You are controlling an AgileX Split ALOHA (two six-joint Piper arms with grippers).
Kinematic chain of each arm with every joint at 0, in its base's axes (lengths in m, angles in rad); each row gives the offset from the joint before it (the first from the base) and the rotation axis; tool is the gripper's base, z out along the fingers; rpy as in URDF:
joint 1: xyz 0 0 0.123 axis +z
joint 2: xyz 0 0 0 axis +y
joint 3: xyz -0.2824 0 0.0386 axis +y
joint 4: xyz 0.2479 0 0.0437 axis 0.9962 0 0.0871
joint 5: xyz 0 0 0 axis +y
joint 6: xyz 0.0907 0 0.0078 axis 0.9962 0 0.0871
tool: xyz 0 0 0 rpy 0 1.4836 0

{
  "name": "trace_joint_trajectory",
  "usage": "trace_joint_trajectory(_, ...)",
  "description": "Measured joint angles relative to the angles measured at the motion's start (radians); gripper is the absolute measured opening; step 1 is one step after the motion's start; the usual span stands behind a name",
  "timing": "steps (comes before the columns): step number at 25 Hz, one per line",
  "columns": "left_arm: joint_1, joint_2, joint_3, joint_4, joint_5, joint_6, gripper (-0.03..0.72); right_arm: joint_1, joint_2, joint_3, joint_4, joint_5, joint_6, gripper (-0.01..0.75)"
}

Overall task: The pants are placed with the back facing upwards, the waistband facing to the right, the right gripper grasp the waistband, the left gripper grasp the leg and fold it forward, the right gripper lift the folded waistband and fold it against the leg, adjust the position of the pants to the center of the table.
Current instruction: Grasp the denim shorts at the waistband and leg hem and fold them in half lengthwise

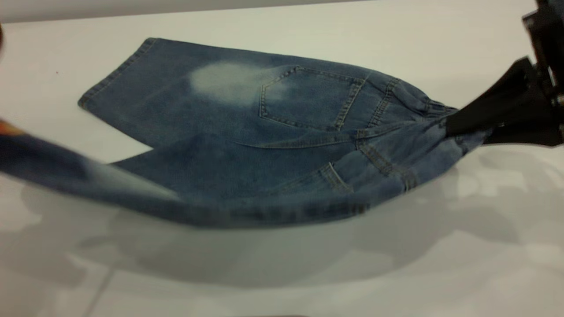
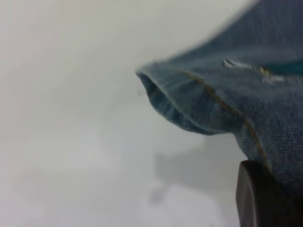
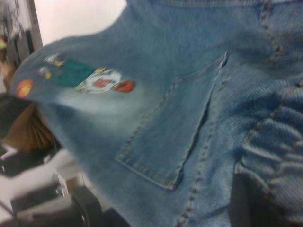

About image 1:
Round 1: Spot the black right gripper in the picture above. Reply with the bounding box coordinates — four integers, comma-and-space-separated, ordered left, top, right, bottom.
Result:
446, 0, 564, 147

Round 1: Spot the blue denim shorts basketball print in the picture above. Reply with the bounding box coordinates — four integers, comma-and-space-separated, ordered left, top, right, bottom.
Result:
0, 37, 492, 229

